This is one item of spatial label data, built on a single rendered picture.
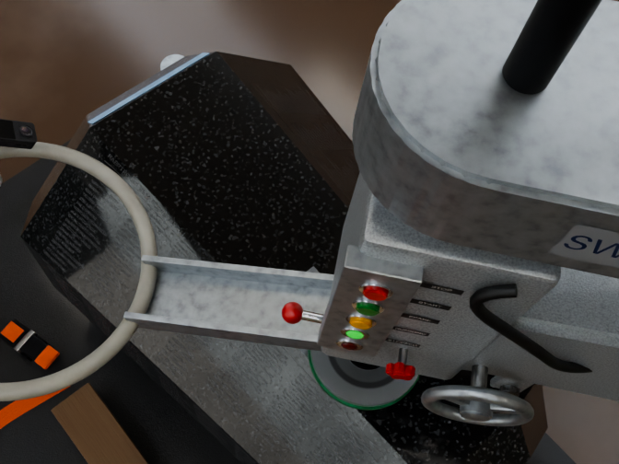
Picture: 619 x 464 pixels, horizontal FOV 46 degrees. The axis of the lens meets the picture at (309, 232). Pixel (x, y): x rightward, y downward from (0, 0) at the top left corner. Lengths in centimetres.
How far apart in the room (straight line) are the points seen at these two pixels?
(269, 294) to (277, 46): 161
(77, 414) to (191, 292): 86
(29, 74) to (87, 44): 23
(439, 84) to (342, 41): 221
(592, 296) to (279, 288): 58
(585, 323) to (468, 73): 39
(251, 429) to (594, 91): 106
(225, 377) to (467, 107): 101
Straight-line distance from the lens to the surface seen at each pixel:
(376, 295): 76
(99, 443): 210
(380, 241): 71
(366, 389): 138
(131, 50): 280
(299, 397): 145
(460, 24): 67
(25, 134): 145
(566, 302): 92
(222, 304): 132
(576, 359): 99
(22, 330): 234
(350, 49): 281
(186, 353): 156
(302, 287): 130
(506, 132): 62
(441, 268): 74
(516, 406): 100
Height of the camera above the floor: 218
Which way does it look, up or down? 65 degrees down
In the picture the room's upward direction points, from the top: 12 degrees clockwise
